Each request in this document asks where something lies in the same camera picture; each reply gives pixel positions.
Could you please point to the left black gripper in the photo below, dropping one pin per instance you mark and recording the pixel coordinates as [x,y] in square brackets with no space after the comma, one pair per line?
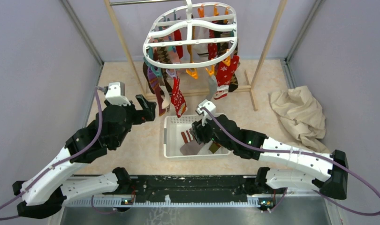
[149,107]

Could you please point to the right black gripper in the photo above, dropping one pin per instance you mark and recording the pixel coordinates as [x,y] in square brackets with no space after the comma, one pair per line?
[199,131]

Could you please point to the olive green striped sock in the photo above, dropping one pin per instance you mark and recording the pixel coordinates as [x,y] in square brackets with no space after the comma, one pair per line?
[214,147]

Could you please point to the taupe grey sock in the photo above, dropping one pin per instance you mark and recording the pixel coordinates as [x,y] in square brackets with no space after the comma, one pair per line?
[190,146]

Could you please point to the red white patterned sock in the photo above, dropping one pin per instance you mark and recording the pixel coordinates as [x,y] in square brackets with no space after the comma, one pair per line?
[177,99]

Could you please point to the white perforated plastic basket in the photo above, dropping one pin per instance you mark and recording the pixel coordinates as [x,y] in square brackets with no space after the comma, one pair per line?
[174,140]

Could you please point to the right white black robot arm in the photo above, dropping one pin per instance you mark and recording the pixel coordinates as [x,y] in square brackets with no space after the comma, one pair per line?
[320,172]

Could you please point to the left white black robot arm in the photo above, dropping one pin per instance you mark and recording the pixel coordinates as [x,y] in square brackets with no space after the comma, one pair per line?
[50,190]

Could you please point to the white oval clip hanger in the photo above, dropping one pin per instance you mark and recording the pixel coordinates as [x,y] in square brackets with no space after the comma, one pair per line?
[155,40]

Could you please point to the purple striped sock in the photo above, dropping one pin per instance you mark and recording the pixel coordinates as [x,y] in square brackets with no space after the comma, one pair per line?
[154,85]

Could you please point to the red snowflake sock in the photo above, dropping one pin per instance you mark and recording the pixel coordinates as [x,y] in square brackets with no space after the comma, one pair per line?
[224,74]

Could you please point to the cream crumpled cloth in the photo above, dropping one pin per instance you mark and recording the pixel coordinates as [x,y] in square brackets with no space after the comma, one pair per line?
[302,116]

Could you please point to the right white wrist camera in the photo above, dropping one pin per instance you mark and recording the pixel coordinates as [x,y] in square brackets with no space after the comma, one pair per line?
[206,109]

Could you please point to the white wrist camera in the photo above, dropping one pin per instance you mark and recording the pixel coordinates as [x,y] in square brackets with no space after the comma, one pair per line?
[206,109]
[115,94]

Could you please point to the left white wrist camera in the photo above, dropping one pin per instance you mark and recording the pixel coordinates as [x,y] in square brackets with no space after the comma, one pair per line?
[115,94]

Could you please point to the wooden rack frame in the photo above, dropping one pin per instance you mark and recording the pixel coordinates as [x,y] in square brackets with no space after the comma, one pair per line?
[264,46]

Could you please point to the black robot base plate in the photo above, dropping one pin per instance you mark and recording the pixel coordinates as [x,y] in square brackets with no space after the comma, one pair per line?
[194,189]

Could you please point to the aluminium rail front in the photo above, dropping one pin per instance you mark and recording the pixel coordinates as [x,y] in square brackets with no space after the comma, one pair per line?
[195,190]

